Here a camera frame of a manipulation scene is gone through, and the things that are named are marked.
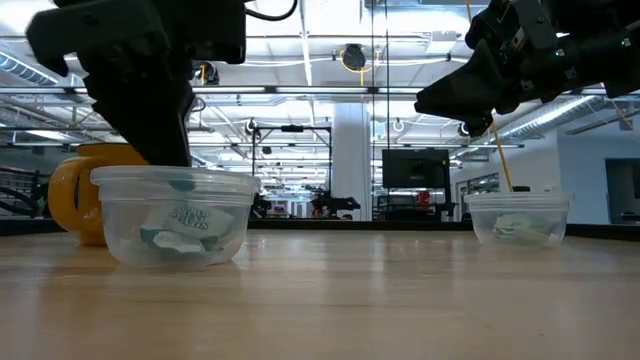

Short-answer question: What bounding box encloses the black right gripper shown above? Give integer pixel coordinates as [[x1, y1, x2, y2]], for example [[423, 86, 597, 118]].
[[413, 0, 604, 139]]

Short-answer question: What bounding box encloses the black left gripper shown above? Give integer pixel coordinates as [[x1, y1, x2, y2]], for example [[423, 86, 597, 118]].
[[25, 0, 247, 169]]

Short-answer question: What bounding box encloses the green white sweetener packet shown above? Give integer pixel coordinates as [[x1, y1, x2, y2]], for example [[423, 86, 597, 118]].
[[492, 213, 539, 242], [149, 202, 236, 239], [139, 227, 221, 256], [524, 214, 564, 245]]

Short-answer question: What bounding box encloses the amber glass mug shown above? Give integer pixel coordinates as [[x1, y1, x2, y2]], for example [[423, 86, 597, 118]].
[[47, 142, 150, 247]]

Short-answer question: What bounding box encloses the clear plastic bowl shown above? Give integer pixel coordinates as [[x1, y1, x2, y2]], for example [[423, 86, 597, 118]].
[[463, 191, 575, 248], [89, 165, 262, 270]]

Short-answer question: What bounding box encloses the black monitor screen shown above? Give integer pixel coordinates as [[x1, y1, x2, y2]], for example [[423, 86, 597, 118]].
[[381, 148, 451, 190]]

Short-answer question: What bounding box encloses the white building column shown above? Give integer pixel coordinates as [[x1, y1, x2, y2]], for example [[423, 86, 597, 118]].
[[331, 103, 372, 221]]

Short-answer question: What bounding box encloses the black background workstation frame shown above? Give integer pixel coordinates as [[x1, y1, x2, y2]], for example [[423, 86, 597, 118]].
[[251, 124, 334, 219]]

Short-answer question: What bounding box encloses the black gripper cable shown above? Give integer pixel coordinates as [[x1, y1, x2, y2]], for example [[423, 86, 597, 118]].
[[244, 0, 299, 22]]

